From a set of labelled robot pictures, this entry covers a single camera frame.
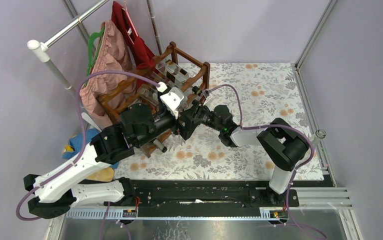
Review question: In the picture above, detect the silver clothes rail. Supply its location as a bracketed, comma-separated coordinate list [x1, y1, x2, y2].
[26, 0, 109, 97]

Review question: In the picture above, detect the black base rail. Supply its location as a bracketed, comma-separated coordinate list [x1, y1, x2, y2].
[110, 179, 332, 211]

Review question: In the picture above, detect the clear bottle black cap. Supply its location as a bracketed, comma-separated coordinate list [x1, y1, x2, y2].
[184, 86, 203, 108]
[156, 59, 192, 89]

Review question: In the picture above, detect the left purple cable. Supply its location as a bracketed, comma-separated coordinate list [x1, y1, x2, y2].
[15, 69, 166, 222]

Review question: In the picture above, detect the purple cable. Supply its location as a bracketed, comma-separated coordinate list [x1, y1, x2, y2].
[15, 69, 166, 222]
[201, 83, 327, 240]

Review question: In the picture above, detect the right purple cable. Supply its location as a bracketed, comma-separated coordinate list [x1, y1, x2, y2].
[201, 83, 327, 240]

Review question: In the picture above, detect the yellow cloth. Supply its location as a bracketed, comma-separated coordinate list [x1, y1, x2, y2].
[62, 144, 115, 182]

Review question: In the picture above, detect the clear bottle black cap front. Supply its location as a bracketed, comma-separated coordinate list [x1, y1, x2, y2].
[184, 86, 203, 108]

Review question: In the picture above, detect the pink hanging garment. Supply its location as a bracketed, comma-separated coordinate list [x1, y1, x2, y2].
[79, 20, 134, 129]

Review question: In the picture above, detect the green wine bottle brown label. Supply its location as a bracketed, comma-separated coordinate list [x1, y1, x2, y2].
[153, 139, 168, 153]

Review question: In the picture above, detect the brown wooden wine rack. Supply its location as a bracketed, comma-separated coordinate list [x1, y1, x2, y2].
[91, 42, 211, 162]

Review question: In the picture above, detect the clear bottle dark label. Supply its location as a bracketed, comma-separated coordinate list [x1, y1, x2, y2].
[303, 129, 327, 160]

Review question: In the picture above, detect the red hanging garment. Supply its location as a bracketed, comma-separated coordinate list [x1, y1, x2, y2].
[111, 0, 158, 75]

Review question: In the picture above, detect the clear round bottle back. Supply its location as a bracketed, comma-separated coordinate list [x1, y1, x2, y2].
[137, 72, 165, 106]

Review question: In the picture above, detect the floral tablecloth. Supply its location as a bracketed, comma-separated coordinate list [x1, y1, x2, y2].
[114, 63, 312, 181]

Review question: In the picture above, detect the blue cloth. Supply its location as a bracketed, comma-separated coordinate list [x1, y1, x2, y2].
[62, 128, 100, 160]

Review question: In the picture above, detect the green clothes hanger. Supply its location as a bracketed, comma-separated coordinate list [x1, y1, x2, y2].
[86, 26, 105, 76]

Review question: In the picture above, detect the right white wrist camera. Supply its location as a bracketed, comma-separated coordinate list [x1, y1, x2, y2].
[200, 89, 214, 106]

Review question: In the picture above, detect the white slotted cable duct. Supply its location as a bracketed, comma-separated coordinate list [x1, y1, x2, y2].
[64, 206, 290, 222]

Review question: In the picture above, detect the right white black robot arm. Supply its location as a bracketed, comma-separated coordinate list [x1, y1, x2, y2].
[176, 104, 314, 206]

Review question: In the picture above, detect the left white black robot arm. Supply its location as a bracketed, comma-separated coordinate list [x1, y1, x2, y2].
[23, 103, 179, 219]

